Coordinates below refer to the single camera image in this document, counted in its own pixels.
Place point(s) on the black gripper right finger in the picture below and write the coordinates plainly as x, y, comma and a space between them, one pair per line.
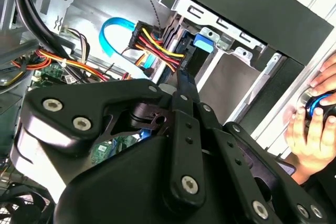
241, 155

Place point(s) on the person's left hand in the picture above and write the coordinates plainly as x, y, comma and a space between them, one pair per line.
312, 145

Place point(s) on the round black blue-ringed tool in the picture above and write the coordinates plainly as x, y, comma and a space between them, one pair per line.
313, 104

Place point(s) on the person's right hand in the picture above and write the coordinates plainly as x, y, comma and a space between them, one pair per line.
328, 77

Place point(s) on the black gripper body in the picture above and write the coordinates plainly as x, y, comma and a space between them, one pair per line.
126, 184

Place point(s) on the hard disk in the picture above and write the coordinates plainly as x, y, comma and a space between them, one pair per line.
203, 43

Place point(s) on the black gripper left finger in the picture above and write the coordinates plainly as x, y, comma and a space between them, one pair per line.
110, 95

